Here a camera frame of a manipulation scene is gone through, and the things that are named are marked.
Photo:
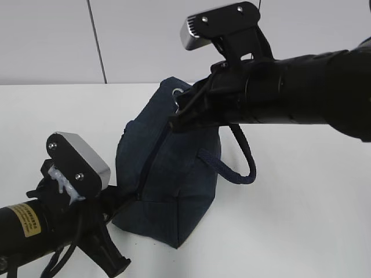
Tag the navy blue lunch bag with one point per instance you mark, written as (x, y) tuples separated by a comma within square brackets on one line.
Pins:
[(171, 177)]

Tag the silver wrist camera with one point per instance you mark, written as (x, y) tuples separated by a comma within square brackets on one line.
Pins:
[(81, 165), (232, 29)]

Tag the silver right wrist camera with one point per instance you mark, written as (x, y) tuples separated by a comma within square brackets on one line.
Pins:
[(232, 29)]

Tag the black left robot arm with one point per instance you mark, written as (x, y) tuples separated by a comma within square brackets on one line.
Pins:
[(17, 224)]

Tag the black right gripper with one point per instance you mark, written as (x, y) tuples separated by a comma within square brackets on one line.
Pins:
[(220, 99)]

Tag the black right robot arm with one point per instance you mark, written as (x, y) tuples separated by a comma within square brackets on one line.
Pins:
[(331, 88)]

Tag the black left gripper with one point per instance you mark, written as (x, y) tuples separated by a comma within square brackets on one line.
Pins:
[(63, 222)]

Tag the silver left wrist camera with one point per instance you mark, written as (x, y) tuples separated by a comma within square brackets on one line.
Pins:
[(81, 165)]

